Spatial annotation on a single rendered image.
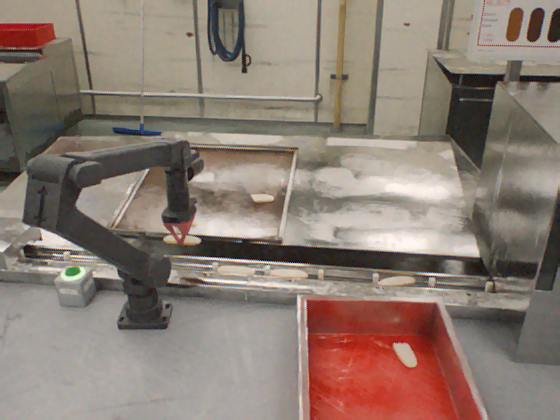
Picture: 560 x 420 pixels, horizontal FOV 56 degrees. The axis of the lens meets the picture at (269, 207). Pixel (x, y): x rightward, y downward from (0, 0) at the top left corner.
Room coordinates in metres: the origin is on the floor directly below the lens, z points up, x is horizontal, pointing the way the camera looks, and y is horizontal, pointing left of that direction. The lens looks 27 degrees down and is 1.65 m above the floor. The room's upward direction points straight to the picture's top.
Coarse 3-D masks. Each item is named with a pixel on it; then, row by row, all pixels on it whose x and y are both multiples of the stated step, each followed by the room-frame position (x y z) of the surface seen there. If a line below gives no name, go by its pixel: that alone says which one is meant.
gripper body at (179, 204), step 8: (168, 192) 1.18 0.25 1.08; (176, 192) 1.18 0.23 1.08; (184, 192) 1.18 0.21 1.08; (168, 200) 1.19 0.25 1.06; (176, 200) 1.18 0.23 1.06; (184, 200) 1.18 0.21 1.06; (192, 200) 1.24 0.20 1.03; (168, 208) 1.19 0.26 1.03; (176, 208) 1.18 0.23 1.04; (184, 208) 1.18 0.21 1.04; (168, 216) 1.16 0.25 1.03; (176, 216) 1.15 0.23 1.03; (184, 216) 1.15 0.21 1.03
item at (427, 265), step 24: (72, 144) 2.24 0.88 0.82; (96, 144) 2.23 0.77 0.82; (120, 144) 2.23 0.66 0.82; (456, 144) 2.20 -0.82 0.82; (24, 192) 1.74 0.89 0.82; (96, 192) 1.74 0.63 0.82; (120, 192) 1.73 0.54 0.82; (0, 216) 1.56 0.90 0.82; (96, 216) 1.55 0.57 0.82; (48, 240) 1.40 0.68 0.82; (144, 240) 1.39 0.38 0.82; (336, 264) 1.25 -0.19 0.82; (360, 264) 1.25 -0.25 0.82; (384, 264) 1.25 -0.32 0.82; (408, 264) 1.25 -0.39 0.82; (432, 264) 1.25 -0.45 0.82; (456, 264) 1.25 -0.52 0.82; (480, 264) 1.25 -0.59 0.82
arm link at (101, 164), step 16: (144, 144) 1.08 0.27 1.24; (160, 144) 1.12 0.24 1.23; (176, 144) 1.16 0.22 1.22; (32, 160) 0.87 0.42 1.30; (80, 160) 0.89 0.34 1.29; (96, 160) 0.91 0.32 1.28; (112, 160) 0.96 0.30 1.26; (128, 160) 1.00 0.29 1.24; (144, 160) 1.05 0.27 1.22; (160, 160) 1.11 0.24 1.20; (176, 160) 1.15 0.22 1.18; (80, 176) 0.83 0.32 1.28; (96, 176) 0.87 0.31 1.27; (112, 176) 0.95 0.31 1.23
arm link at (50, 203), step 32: (64, 160) 0.85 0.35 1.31; (32, 192) 0.82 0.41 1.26; (64, 192) 0.81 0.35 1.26; (32, 224) 0.80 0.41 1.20; (64, 224) 0.80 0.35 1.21; (96, 224) 0.89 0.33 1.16; (96, 256) 0.91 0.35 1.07; (128, 256) 0.96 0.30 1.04; (160, 256) 1.04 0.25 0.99; (160, 288) 1.01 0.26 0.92
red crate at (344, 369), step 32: (320, 352) 0.90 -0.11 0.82; (352, 352) 0.90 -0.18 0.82; (384, 352) 0.89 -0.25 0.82; (416, 352) 0.89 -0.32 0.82; (320, 384) 0.80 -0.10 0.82; (352, 384) 0.80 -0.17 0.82; (384, 384) 0.80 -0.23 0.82; (416, 384) 0.80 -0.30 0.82; (320, 416) 0.72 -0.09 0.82; (352, 416) 0.72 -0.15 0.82; (384, 416) 0.72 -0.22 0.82; (416, 416) 0.72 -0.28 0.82; (448, 416) 0.72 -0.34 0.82
